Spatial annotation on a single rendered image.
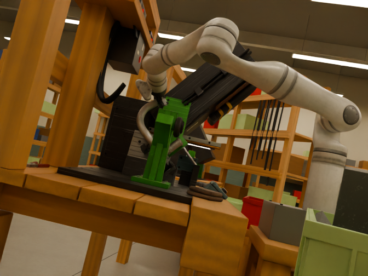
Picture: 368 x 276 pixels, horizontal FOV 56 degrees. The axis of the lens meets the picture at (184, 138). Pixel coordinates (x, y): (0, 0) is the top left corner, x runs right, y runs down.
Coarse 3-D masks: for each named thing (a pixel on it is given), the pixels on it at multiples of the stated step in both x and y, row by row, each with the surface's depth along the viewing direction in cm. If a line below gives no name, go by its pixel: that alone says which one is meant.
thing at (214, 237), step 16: (192, 208) 85; (208, 208) 86; (224, 208) 96; (192, 224) 84; (208, 224) 84; (224, 224) 84; (240, 224) 84; (192, 240) 84; (208, 240) 84; (224, 240) 84; (240, 240) 84; (192, 256) 84; (208, 256) 84; (224, 256) 84; (240, 256) 84; (208, 272) 83; (224, 272) 83
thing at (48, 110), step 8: (0, 56) 599; (0, 64) 569; (0, 72) 567; (48, 88) 762; (56, 88) 718; (56, 96) 805; (48, 104) 715; (48, 112) 720; (48, 120) 800; (40, 128) 762; (48, 128) 800; (40, 136) 721; (48, 136) 744; (32, 144) 680; (40, 144) 704; (40, 152) 793; (32, 160) 707; (40, 160) 740
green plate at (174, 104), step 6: (174, 102) 154; (180, 102) 154; (168, 108) 153; (174, 108) 153; (180, 108) 153; (186, 108) 153; (180, 114) 152; (186, 114) 152; (186, 120) 151; (174, 138) 148
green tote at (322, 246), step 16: (304, 224) 37; (320, 224) 36; (304, 240) 41; (320, 240) 36; (336, 240) 36; (352, 240) 35; (304, 256) 37; (320, 256) 36; (336, 256) 36; (352, 256) 35; (304, 272) 36; (320, 272) 36; (336, 272) 35; (352, 272) 35
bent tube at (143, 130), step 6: (150, 102) 146; (156, 102) 146; (144, 108) 144; (150, 108) 146; (138, 114) 144; (144, 114) 144; (138, 120) 143; (138, 126) 142; (144, 126) 142; (144, 132) 141; (150, 138) 140; (150, 144) 140
